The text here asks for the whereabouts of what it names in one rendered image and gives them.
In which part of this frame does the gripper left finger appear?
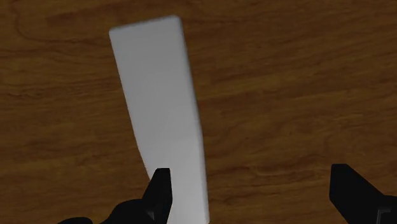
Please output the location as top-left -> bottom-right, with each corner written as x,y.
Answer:
57,167 -> 173,224

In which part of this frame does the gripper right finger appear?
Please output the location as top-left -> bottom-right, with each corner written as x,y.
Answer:
329,163 -> 397,224

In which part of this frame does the white flat oblong block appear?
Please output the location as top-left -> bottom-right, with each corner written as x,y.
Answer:
108,15 -> 211,224

